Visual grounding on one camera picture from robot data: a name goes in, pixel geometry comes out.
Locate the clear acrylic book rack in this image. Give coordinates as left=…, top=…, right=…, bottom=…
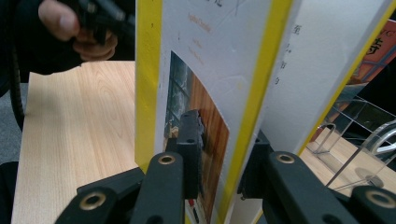
left=306, top=95, right=396, bottom=192

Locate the left hand-held gripper cable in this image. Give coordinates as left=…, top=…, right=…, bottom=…
left=7, top=43, right=26, bottom=133

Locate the yellow bordered book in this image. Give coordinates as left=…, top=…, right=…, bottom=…
left=134, top=0, right=396, bottom=224

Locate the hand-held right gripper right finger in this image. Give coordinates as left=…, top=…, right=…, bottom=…
left=236, top=130, right=275, bottom=201

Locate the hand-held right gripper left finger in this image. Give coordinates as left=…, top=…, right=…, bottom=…
left=174, top=108, right=205, bottom=201

